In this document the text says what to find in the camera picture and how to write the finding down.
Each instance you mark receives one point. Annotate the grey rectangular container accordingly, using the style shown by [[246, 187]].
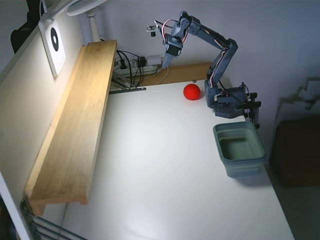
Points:
[[240, 170]]

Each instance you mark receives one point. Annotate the white desk lamp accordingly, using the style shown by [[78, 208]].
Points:
[[93, 27]]

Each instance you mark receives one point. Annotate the white power adapter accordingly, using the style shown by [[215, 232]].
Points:
[[153, 59]]

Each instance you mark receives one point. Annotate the blue-grey robot arm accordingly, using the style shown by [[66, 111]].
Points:
[[212, 37]]

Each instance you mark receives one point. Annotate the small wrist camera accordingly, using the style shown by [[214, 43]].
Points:
[[152, 29]]

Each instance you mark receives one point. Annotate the metal frame rails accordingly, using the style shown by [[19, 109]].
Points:
[[50, 226]]

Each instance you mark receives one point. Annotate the black adapter plug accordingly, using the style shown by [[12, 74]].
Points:
[[141, 61]]

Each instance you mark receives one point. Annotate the brown wooden board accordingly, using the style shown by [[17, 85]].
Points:
[[185, 77]]

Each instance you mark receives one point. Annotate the pale angular fixture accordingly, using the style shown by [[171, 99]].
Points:
[[310, 83]]

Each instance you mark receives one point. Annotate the white panel with black circle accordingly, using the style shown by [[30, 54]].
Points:
[[58, 60]]

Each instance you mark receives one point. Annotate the red ball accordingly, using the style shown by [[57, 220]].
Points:
[[191, 92]]

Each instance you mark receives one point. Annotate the black clamp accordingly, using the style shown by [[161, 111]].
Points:
[[253, 110]]

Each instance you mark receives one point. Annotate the white power strip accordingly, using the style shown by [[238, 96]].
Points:
[[150, 68]]

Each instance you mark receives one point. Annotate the blue-grey gripper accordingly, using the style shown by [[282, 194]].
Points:
[[171, 50]]

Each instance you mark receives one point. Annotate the aluminium rail bracket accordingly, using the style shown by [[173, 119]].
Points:
[[127, 89]]

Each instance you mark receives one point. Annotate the long wooden shelf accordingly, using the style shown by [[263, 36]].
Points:
[[75, 125]]

